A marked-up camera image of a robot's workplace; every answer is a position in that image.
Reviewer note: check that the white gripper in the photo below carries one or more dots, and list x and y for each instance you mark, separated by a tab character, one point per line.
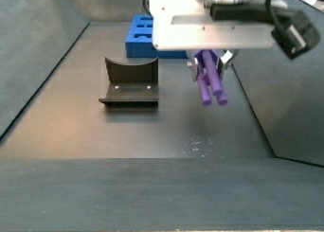
182	27

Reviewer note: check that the purple three-prong object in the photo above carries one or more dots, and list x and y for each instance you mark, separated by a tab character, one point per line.
207	77

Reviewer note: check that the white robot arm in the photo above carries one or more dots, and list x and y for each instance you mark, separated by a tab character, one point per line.
226	25

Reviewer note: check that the black curved fixture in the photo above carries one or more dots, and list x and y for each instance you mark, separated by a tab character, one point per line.
132	84

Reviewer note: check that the blue shape-sorter block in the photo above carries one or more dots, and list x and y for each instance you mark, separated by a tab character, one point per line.
137	40

